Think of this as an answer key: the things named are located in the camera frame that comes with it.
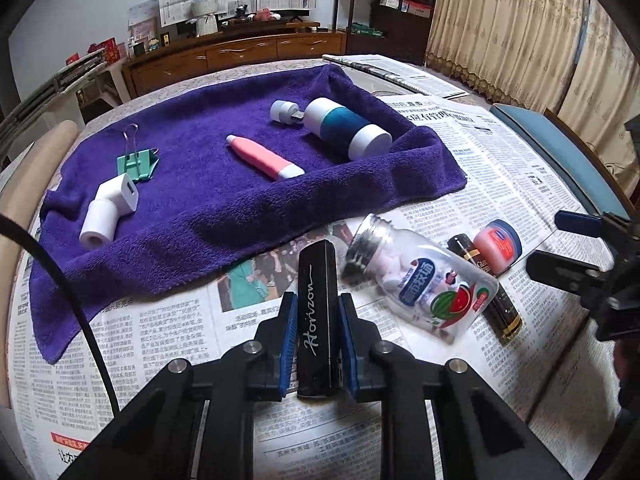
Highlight grey folded table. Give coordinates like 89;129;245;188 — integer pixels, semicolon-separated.
0;50;108;161

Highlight green binder clip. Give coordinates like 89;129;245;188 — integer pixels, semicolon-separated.
116;124;161;182

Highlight beige curtain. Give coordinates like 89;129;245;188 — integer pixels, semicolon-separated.
425;0;640;196

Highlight white round plug adapter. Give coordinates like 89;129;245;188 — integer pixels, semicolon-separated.
270;100;306;127

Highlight white blue bottle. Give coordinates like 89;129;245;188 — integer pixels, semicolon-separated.
302;97;393;162

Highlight dark shelf unit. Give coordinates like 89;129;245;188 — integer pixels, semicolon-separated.
332;0;443;66

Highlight black Horizon box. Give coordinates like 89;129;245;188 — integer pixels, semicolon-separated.
297;241;343;401

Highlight white charger adapter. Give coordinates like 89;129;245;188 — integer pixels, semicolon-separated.
97;173;138;213

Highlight tea set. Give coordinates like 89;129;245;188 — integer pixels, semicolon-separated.
222;7;301;26

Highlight purple towel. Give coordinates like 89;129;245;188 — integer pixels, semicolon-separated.
28;64;468;366

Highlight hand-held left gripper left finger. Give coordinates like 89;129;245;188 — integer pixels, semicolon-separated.
60;292;301;480

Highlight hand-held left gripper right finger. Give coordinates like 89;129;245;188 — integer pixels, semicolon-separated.
337;292;573;480

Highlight white tape roll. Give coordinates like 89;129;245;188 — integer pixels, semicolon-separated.
79;199;121;250

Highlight wooden cabinet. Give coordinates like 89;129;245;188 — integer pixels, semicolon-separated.
122;27;348;98

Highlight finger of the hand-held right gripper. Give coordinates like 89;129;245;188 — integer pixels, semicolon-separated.
525;249;609;307
554;209;604;235

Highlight teal cushioned wooden chair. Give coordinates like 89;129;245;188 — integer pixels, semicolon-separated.
490;102;640;221

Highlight black gold tube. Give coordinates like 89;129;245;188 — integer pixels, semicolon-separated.
446;233;523;345

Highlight folded newspaper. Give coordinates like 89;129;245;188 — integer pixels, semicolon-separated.
321;54;471;100

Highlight clear candy bottle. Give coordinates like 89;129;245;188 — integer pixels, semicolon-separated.
341;213;501;345

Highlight newspaper table covering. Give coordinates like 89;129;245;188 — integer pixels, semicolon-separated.
5;95;616;480

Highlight pink white tube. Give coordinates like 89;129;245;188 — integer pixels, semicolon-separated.
225;134;306;181

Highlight black cable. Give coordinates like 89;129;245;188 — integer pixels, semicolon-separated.
0;212;121;413

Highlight small red jar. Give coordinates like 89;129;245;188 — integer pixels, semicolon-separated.
472;220;523;276

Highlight white wall paper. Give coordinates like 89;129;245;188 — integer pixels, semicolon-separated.
127;0;161;43

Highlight red gift boxes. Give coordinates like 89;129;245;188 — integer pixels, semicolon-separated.
66;39;126;63

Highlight white wrapped vase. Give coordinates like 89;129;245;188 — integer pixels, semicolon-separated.
190;0;218;36

